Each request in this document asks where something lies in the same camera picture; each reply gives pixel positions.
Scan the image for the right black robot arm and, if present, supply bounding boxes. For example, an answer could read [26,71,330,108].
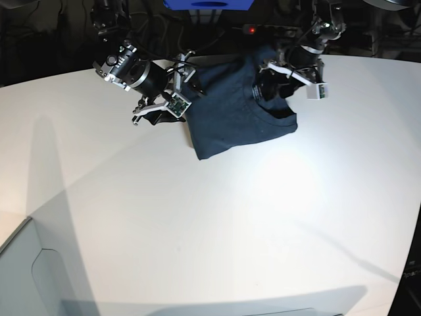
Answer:
[90,1,199,125]

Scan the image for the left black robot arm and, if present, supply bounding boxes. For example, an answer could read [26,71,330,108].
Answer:
[253,1,346,101]

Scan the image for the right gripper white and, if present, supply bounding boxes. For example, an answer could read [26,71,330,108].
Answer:
[131,50,207,126]

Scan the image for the grey white cable loops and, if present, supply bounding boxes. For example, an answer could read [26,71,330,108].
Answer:
[126,11,228,55]

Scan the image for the dark blue T-shirt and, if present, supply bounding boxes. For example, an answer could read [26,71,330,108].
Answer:
[182,45,297,160]

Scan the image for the black power strip red switch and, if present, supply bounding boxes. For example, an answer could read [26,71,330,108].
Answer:
[241,24,303,39]

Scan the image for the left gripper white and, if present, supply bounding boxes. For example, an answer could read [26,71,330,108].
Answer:
[258,59,328,101]

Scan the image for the blue box with oval hole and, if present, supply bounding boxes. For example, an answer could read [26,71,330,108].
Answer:
[163,0,254,11]

